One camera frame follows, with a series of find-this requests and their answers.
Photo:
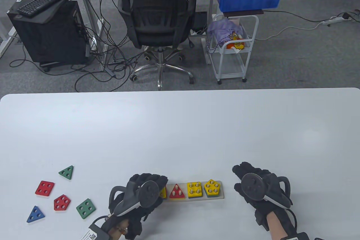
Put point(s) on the person's right hand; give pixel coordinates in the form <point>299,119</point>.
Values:
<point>270,178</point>

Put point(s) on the person's left hand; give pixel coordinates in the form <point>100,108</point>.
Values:
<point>152,177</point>

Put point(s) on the yellow rectangle block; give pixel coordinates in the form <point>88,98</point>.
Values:
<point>163,193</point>

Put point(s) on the red triangle block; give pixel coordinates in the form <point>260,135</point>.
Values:
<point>176,196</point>

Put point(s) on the wooden post board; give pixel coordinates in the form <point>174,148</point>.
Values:
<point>182,199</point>

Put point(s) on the yellow square block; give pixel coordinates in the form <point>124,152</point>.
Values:
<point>195,193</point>

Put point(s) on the yellow pentagon block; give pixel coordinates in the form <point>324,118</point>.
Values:
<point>208,192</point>

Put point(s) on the green square block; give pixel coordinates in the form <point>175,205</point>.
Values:
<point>85,208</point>

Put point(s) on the green triangle block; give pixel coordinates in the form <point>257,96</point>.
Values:
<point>67,173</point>

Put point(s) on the red pentagon block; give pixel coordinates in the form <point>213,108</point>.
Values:
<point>62,202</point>

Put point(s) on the red square block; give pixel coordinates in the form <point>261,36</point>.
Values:
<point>44,188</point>

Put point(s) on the blue triangle block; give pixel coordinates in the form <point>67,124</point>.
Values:
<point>35,214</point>

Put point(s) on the person's left forearm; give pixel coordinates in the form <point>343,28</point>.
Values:
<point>116,233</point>

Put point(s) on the person's right forearm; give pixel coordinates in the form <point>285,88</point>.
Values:
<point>277,223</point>

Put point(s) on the black tracking controller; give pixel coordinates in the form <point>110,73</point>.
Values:
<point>251,186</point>
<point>149,192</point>

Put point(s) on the black labelled box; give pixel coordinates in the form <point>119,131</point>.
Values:
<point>295,236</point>
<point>95,234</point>

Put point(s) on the white utility cart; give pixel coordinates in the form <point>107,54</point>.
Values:
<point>228,67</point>

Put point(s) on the orange plush toy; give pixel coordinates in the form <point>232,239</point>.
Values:
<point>237,45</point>

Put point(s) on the purple cloth bag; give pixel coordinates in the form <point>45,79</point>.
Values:
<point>222,29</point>

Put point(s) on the black bag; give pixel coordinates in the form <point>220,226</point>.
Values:
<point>200,22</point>

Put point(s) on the black mesh office chair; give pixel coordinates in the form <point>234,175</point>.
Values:
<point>157,12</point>

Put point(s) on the brown board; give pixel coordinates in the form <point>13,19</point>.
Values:
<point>243,12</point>

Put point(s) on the white power strip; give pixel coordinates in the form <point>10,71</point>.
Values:
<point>334,20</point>

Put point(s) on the black computer tower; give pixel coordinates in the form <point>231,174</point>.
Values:
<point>50,37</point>

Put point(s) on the white desk foot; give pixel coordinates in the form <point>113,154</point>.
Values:
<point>7,43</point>

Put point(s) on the black keyboard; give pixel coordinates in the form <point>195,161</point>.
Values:
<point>42,1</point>

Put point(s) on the white desk frame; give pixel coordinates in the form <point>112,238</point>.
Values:
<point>87,8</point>

